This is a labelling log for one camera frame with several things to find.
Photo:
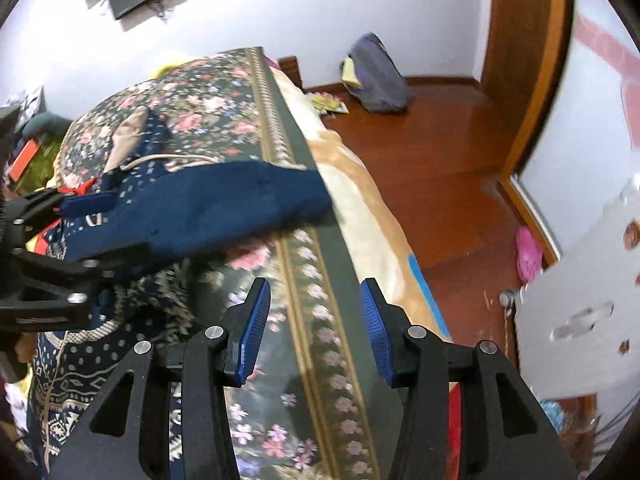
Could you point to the pink plastic object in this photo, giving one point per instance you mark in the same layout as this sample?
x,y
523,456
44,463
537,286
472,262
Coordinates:
x,y
529,255

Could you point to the pile of assorted clutter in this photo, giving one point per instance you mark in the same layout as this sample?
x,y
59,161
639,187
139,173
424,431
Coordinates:
x,y
25,101

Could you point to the colourful packets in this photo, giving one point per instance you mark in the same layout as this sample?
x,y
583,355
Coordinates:
x,y
330,103

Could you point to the pink wall decoration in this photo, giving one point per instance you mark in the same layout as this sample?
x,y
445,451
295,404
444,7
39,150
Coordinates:
x,y
615,60

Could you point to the green cloth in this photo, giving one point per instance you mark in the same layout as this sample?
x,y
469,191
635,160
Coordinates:
x,y
42,170

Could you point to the wooden bed post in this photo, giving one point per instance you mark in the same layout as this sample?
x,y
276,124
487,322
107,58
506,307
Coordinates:
x,y
289,71

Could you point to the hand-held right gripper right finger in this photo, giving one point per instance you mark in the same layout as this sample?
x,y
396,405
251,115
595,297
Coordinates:
x,y
375,330

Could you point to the purple grey bag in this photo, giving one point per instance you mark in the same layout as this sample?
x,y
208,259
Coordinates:
x,y
375,75

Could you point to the yellow pillow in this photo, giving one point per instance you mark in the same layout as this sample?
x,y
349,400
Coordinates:
x,y
170,63

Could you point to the navy patterned hoodie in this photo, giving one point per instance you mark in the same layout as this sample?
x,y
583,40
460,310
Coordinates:
x,y
225,200

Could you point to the dark floral bedspread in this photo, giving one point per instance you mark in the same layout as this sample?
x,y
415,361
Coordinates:
x,y
200,90

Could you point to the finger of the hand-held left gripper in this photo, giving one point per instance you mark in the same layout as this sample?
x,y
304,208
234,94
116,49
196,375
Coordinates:
x,y
85,204
60,280

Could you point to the yellow cloth item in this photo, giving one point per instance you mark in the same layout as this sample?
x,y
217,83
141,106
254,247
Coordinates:
x,y
350,75

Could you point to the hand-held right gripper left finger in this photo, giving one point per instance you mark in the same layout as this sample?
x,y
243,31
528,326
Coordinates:
x,y
252,335

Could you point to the red cloth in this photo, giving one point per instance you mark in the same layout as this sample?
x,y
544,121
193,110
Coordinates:
x,y
454,430

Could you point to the beige blanket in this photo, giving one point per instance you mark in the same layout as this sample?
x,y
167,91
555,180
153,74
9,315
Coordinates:
x,y
360,195

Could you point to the wooden door frame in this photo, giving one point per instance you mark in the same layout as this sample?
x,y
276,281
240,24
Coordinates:
x,y
530,60

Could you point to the red box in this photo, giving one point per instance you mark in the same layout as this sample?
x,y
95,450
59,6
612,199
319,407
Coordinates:
x,y
25,160

